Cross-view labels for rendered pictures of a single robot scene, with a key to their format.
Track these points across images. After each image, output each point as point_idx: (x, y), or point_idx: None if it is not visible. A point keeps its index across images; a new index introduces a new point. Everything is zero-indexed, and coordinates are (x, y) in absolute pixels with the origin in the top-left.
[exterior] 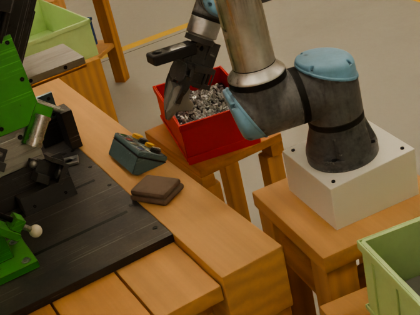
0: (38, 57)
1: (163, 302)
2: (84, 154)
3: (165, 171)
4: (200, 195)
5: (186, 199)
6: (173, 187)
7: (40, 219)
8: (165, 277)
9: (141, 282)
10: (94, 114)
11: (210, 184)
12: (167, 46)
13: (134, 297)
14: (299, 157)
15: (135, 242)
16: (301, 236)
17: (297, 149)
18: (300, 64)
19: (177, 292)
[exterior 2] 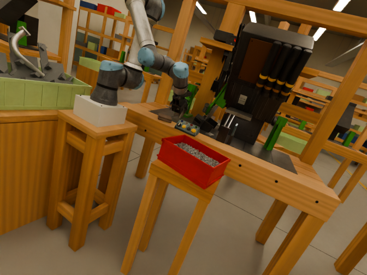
0: (245, 114)
1: (137, 105)
2: (208, 136)
3: (170, 125)
4: (149, 116)
5: (153, 116)
6: (158, 114)
7: (190, 121)
8: (142, 108)
9: (147, 108)
10: (236, 153)
11: None
12: (188, 92)
13: (146, 107)
14: (119, 105)
15: (156, 111)
16: None
17: (122, 106)
18: (119, 63)
19: (136, 105)
